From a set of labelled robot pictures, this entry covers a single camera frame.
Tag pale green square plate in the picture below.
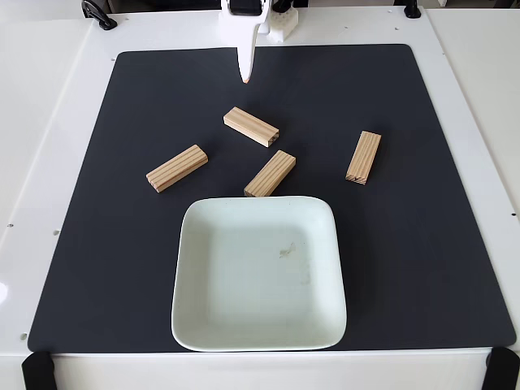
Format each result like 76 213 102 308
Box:
170 196 349 353

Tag black rubber mat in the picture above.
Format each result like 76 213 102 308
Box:
27 43 517 353

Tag grooved wooden block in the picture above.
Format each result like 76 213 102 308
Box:
145 144 210 194

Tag smooth wooden block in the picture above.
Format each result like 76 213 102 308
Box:
223 106 280 149

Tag striped wooden block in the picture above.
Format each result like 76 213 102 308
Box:
344 130 383 186
243 149 297 198

